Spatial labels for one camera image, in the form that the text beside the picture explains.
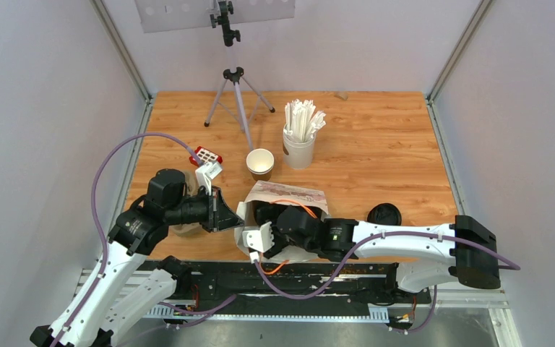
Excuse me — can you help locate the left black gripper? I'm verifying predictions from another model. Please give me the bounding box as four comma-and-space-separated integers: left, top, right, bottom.
166, 184, 245, 231

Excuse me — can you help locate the kraft paper takeout bag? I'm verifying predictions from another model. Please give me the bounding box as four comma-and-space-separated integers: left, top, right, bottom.
234, 181, 330, 276

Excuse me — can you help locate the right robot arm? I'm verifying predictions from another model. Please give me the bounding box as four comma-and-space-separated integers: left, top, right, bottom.
243, 206, 501, 302

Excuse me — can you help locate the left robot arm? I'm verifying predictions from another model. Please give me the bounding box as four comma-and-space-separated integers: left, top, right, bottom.
30, 168, 244, 346

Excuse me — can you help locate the brown pulp cup carrier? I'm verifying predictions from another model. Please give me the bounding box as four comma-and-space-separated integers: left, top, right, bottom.
172, 171, 202, 238

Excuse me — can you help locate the red keypad box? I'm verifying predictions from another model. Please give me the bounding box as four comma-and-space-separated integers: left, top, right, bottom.
194, 146, 223, 163

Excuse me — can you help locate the stack of paper cups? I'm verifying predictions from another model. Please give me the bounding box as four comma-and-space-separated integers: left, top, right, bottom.
246, 148, 275, 181

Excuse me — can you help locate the white straw holder cup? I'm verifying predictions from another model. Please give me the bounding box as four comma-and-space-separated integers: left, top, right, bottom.
283, 128, 316, 169

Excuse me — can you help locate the stack of black lids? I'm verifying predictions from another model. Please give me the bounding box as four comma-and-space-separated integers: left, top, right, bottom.
366, 202, 402, 226

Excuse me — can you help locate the bundle of wrapped straws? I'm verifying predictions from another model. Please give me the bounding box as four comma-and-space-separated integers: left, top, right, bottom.
283, 99, 326, 144

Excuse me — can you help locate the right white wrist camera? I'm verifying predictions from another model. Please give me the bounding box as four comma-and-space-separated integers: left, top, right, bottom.
241, 222, 275, 252

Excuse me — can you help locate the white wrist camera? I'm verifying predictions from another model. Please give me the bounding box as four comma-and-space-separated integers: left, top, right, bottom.
241, 222, 275, 252
194, 161, 223, 196

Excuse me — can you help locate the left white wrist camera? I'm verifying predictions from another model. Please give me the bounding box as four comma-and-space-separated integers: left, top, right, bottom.
194, 161, 223, 196

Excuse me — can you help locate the grey camera tripod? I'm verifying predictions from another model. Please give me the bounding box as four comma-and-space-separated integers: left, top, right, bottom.
204, 1, 275, 152

